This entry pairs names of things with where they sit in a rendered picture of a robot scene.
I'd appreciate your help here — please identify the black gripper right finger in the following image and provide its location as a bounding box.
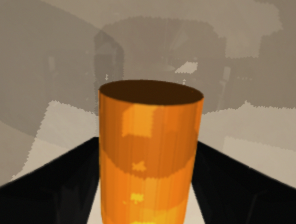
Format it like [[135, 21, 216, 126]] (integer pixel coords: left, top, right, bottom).
[[191, 141, 296, 224]]

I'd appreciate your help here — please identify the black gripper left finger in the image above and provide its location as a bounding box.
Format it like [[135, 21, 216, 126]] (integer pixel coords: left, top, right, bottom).
[[0, 137, 100, 224]]

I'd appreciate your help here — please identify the orange knob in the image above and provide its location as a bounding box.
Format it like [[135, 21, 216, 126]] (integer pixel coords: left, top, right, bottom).
[[99, 80, 204, 224]]

